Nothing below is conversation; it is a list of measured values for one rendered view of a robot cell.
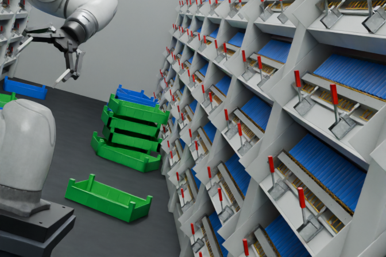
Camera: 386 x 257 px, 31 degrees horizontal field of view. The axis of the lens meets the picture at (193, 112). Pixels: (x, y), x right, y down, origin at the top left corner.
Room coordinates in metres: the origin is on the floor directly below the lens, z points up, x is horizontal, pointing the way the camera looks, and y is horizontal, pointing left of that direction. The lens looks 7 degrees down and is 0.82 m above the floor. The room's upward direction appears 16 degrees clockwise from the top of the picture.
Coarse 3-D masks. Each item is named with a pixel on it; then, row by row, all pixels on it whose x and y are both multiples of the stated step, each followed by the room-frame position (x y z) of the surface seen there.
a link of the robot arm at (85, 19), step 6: (78, 12) 2.10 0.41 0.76; (84, 12) 2.10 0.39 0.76; (72, 18) 2.08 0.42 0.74; (78, 18) 2.07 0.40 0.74; (84, 18) 2.09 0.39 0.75; (90, 18) 2.10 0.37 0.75; (84, 24) 2.07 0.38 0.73; (90, 24) 2.09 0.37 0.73; (96, 24) 2.12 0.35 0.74; (84, 30) 2.08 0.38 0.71; (90, 30) 2.09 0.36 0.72; (96, 30) 2.13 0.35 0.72; (90, 36) 2.12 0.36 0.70
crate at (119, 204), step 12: (72, 180) 2.79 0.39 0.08; (72, 192) 2.78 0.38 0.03; (84, 192) 2.77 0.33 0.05; (96, 192) 2.96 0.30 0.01; (108, 192) 2.95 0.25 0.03; (120, 192) 2.93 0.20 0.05; (84, 204) 2.76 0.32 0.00; (96, 204) 2.75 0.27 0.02; (108, 204) 2.73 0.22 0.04; (120, 204) 2.91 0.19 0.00; (132, 204) 2.70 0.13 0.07; (144, 204) 2.82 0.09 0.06; (120, 216) 2.71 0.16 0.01; (132, 216) 2.72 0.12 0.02
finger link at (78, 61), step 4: (84, 52) 2.05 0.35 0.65; (80, 56) 2.03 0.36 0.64; (76, 60) 2.03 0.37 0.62; (80, 60) 2.02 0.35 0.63; (76, 64) 2.02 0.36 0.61; (80, 64) 2.01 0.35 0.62; (76, 68) 2.00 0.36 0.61; (80, 68) 2.00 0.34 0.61; (76, 72) 1.98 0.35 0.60; (80, 72) 1.99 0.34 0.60
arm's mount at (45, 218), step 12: (0, 216) 1.68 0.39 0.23; (12, 216) 1.68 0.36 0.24; (36, 216) 1.75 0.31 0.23; (48, 216) 1.79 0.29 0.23; (60, 216) 1.82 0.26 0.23; (0, 228) 1.68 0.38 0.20; (12, 228) 1.67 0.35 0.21; (24, 228) 1.67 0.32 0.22; (36, 228) 1.67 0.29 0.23; (48, 228) 1.68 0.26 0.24; (36, 240) 1.67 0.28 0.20
